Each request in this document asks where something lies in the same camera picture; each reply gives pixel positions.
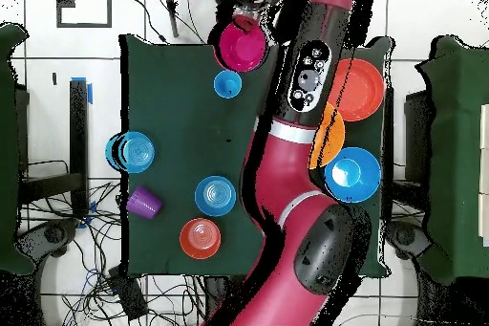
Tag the small pink bowl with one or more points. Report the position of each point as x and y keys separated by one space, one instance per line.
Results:
x=242 y=50

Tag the blue cup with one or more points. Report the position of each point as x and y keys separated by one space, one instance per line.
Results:
x=227 y=84

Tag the large orange bowl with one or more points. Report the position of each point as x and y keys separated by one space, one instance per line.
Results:
x=363 y=89

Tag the large yellow-orange bowl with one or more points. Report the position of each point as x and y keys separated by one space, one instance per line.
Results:
x=330 y=138

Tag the large blue bowl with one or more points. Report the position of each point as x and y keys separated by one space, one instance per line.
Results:
x=355 y=175

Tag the purple cup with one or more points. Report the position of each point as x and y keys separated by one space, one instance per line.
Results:
x=143 y=203

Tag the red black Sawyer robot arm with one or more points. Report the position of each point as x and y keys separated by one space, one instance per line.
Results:
x=282 y=173

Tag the dark green table cloth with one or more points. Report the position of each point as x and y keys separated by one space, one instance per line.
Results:
x=183 y=119

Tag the small blue bowl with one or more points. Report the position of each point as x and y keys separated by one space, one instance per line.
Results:
x=137 y=152
x=215 y=196

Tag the blue tape strip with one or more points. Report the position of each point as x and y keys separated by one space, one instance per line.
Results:
x=90 y=94

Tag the small orange bowl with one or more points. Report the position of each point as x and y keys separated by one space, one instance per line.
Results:
x=200 y=238

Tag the green cloth covered side table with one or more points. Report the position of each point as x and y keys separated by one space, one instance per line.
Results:
x=458 y=150
x=7 y=150

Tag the black office chair base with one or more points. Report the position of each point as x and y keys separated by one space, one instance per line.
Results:
x=55 y=235
x=405 y=236

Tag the black power box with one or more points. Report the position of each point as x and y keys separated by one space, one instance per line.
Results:
x=128 y=295

